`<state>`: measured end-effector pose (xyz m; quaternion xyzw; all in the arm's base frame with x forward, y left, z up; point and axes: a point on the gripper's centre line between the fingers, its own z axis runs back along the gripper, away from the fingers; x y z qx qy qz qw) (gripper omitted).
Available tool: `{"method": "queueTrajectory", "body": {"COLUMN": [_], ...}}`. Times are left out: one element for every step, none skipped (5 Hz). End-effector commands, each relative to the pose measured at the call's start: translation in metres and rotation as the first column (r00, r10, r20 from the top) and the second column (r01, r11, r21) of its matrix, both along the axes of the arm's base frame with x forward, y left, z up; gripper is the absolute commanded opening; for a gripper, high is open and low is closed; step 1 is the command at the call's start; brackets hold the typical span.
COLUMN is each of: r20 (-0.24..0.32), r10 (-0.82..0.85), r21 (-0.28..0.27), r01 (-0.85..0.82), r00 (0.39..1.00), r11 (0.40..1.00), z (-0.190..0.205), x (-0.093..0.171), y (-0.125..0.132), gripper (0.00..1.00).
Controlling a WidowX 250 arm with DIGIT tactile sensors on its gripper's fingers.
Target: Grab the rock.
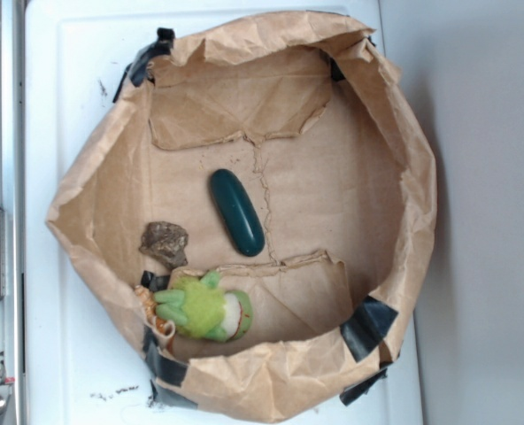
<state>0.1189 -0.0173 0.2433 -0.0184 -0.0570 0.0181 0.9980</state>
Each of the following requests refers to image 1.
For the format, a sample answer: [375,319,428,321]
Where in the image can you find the black tape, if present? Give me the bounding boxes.
[112,27,175,103]
[340,296,398,362]
[143,328,198,410]
[339,362,392,406]

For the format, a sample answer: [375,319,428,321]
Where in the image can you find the green felt frog toy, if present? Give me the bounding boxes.
[153,270,254,343]

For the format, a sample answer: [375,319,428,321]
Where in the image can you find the dark green oblong soap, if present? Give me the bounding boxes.
[209,169,266,257]

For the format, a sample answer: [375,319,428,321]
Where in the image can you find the black tape bottom right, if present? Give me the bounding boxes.
[339,362,392,406]

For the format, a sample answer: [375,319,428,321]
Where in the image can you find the black tape bottom left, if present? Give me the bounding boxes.
[143,328,198,410]

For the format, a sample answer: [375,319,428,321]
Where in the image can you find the brown rough rock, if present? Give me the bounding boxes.
[139,221,189,271]

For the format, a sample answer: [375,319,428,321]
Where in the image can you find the brown paper bag tray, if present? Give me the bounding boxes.
[47,12,437,423]

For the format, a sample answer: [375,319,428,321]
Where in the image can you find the black tape top left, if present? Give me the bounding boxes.
[112,27,175,103]

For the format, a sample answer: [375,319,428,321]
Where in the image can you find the orange white seashell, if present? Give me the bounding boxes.
[135,285,176,352]

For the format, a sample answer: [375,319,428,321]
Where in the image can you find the black tape right lower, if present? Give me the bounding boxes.
[340,296,398,362]

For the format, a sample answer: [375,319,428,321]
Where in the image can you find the metal rail left edge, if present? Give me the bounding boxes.
[0,1,27,424]

